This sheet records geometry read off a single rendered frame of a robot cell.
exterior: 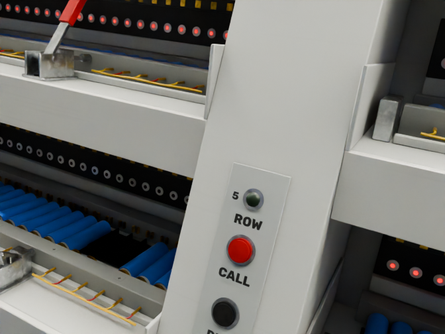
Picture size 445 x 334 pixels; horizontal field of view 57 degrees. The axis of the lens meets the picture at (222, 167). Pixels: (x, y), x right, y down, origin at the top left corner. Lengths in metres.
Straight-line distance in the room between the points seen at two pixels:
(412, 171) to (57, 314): 0.30
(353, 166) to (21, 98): 0.29
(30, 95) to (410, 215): 0.31
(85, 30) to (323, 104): 0.42
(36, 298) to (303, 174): 0.27
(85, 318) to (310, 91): 0.27
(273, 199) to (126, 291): 0.18
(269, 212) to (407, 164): 0.08
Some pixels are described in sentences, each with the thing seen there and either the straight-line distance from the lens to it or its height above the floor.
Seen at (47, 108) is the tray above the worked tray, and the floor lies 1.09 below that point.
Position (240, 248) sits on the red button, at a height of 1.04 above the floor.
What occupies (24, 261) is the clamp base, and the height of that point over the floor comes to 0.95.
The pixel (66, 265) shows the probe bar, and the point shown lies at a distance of 0.43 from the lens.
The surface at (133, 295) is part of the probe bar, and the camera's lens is 0.38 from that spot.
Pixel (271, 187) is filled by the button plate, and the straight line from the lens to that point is 0.26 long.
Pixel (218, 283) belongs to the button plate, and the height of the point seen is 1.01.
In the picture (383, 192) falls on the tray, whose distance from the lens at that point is 0.26.
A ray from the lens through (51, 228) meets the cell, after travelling 0.50.
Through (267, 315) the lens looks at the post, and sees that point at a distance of 0.28.
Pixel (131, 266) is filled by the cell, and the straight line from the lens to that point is 0.42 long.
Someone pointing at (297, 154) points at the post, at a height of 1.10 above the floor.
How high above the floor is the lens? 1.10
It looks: 4 degrees down
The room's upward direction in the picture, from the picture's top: 14 degrees clockwise
